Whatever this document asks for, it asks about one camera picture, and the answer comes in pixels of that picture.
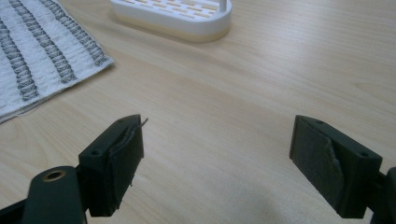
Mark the white grey striped cloth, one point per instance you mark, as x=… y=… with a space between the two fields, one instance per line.
x=40 y=53

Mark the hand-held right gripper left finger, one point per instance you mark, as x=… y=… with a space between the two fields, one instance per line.
x=109 y=165

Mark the white slotted plastic rack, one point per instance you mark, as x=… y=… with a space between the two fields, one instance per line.
x=174 y=18

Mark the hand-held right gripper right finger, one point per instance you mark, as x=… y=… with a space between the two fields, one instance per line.
x=330 y=161

